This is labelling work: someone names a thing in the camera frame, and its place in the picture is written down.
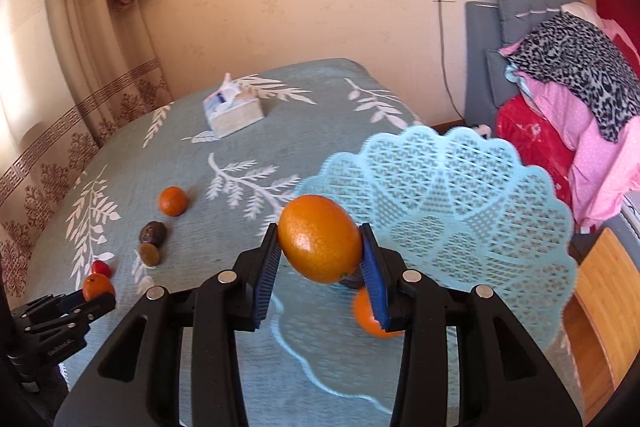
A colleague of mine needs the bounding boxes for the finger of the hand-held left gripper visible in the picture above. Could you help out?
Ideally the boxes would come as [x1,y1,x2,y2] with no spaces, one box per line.
[12,293,83,323]
[65,293,117,324]

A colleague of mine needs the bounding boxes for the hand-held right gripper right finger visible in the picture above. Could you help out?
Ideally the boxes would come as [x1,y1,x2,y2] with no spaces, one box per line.
[357,222,583,427]

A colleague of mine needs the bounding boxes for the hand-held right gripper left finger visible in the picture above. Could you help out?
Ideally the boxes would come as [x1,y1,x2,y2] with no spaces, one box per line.
[54,222,282,427]

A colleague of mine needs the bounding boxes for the small orange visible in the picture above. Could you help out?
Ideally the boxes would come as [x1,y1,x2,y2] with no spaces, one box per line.
[82,274,116,303]
[351,287,406,339]
[159,187,189,218]

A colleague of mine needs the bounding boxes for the large orange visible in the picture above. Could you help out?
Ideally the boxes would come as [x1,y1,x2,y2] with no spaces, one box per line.
[277,194,362,284]

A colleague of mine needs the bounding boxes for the yellow-brown small fruit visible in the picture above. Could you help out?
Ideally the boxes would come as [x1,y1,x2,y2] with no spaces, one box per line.
[139,243,162,267]

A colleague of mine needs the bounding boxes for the brown wrinkled passion fruit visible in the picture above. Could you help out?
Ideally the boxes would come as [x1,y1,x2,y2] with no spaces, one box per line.
[140,221,168,249]

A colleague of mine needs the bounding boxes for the light blue plastic lattice basket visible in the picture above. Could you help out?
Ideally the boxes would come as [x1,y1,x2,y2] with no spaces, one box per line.
[272,124,578,398]

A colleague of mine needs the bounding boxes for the tissue box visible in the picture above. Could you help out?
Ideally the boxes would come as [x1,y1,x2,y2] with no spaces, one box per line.
[202,73,265,138]

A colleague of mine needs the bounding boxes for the teal leaf-print tablecloth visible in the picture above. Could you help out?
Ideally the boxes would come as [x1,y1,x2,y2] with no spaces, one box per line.
[22,58,583,427]

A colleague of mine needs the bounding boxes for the red floral quilt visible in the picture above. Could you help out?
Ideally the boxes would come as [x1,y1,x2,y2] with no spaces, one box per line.
[496,97,576,208]

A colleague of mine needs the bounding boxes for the wooden stool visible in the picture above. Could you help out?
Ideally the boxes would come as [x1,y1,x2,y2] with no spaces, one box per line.
[562,227,636,413]

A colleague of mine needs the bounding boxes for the small grey cushion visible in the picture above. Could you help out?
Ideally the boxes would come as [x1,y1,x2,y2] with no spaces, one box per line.
[487,49,523,108]

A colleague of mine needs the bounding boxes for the beige patterned curtain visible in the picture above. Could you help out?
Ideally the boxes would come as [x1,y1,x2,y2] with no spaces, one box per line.
[0,0,173,303]

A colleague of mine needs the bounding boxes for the grey cushions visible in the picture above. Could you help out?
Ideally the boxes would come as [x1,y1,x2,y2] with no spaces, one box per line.
[465,1,503,132]

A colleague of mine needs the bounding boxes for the pink quilt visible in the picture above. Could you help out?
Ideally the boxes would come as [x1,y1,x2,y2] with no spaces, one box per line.
[500,2,640,228]

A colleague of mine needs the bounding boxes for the bed mattress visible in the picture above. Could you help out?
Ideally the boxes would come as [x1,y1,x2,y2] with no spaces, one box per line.
[602,197,640,268]

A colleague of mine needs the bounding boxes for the leopard print cloth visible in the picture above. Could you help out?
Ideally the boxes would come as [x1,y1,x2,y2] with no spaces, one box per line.
[507,14,640,142]

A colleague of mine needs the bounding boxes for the grey quilted cushion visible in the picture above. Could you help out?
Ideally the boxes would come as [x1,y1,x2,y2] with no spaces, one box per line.
[494,0,586,48]

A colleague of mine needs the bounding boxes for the white pillow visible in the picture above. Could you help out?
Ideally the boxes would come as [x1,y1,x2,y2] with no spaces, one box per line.
[560,2,601,26]

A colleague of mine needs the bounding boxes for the black power cable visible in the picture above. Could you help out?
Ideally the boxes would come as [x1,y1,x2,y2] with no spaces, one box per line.
[436,0,468,125]

